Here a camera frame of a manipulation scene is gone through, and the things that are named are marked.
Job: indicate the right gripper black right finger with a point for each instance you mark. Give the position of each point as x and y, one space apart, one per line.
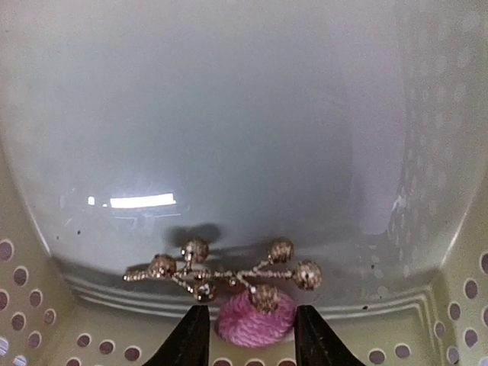
316 344

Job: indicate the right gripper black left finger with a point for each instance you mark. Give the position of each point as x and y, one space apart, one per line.
188 344

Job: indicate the pink yarn hat ornament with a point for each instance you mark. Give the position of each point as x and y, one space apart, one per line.
239 323

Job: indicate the beige plastic basket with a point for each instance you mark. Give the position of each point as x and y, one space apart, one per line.
355 129

